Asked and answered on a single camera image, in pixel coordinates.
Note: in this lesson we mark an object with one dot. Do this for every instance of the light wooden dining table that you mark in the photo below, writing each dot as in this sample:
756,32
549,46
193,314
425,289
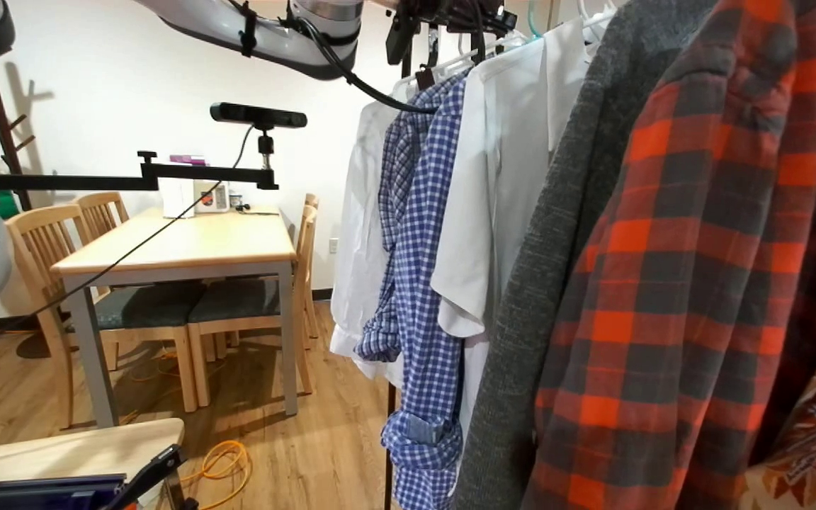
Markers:
192,245

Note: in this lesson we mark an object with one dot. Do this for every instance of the orange patterned garment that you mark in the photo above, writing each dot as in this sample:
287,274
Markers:
807,454

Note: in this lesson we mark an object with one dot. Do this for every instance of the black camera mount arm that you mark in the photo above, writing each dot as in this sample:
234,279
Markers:
98,180

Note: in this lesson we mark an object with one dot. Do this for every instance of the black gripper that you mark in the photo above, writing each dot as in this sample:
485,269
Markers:
455,14

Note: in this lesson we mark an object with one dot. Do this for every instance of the white long-sleeve shirt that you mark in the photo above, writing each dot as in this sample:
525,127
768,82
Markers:
360,236

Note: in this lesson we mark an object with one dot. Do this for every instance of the small can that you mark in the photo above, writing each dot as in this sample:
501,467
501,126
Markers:
214,198

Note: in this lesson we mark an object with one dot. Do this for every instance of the white plastic hanger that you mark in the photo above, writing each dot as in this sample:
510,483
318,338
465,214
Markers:
595,17

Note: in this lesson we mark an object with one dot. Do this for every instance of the red plaid flannel shirt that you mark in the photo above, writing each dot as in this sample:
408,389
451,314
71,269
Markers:
693,283

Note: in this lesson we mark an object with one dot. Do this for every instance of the brown wooden coat stand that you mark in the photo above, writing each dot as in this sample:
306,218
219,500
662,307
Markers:
0,121

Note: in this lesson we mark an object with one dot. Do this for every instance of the wooden chair dark cushion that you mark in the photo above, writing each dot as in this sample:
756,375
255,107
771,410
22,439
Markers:
238,300
144,307

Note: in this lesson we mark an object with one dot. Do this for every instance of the blue checked shirt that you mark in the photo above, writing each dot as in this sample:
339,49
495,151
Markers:
424,283

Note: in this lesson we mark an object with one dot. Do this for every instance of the black metal clothes rack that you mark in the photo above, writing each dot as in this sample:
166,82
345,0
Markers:
389,454

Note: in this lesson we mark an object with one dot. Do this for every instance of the light wooden board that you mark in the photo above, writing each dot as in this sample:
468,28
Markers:
49,454

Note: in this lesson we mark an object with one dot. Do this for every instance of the white short-sleeve shirt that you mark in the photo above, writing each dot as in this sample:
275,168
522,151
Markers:
510,187

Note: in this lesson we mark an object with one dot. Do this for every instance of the purple small item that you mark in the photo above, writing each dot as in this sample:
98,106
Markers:
185,158

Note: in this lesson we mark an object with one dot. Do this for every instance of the dark grey jacket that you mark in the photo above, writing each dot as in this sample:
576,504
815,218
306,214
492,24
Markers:
540,328

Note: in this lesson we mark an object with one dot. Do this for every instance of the white box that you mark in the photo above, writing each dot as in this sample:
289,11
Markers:
176,195

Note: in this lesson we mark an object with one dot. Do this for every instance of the black stereo camera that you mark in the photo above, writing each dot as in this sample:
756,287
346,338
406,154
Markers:
255,114

